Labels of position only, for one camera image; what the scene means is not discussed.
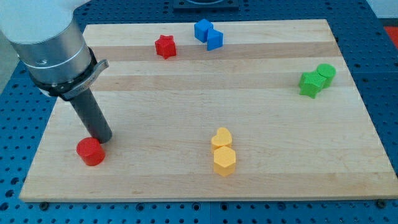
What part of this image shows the red cylinder block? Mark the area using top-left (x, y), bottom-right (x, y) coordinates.
top-left (76, 137), bottom-right (105, 166)

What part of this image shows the blue cube block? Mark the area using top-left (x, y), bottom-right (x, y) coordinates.
top-left (194, 19), bottom-right (213, 43)

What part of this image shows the yellow hexagon block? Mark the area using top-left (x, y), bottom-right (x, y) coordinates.
top-left (213, 146), bottom-right (236, 177)

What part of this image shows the red star block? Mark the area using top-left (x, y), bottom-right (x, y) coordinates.
top-left (155, 35), bottom-right (177, 59)

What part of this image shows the yellow heart block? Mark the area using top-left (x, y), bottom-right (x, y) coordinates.
top-left (211, 127), bottom-right (233, 154)

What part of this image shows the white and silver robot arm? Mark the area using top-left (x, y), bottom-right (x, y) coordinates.
top-left (1, 0), bottom-right (92, 85)

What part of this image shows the green cylinder block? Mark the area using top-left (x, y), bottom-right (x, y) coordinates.
top-left (317, 63), bottom-right (336, 88)

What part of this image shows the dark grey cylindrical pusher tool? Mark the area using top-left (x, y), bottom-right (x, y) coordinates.
top-left (70, 89), bottom-right (113, 144)

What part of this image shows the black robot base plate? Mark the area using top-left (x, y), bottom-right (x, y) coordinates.
top-left (172, 0), bottom-right (239, 10)

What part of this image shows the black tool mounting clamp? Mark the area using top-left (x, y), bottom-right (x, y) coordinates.
top-left (29, 48), bottom-right (109, 101)

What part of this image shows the light wooden board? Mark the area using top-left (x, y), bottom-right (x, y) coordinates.
top-left (20, 19), bottom-right (397, 202)

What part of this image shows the green star block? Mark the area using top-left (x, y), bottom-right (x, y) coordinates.
top-left (298, 71), bottom-right (326, 99)

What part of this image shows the blue pentagon block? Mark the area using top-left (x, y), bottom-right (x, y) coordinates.
top-left (207, 29), bottom-right (223, 51)

